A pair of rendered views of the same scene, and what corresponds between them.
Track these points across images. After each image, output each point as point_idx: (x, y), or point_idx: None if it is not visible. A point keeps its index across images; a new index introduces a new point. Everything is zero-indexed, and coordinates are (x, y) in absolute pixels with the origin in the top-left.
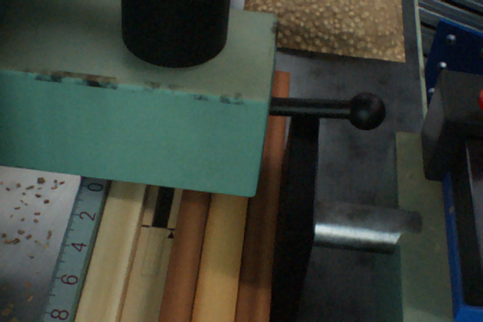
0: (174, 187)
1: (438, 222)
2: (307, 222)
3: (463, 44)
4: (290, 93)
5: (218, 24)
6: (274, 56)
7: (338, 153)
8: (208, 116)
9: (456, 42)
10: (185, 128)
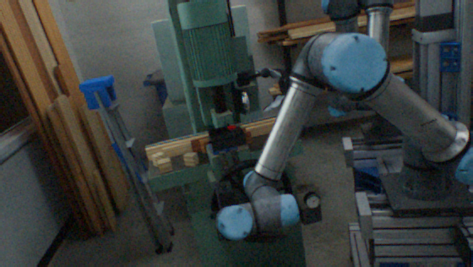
0: None
1: None
2: (209, 130)
3: (383, 191)
4: (259, 140)
5: (218, 108)
6: (225, 116)
7: (249, 146)
8: (214, 118)
9: (382, 190)
10: (214, 120)
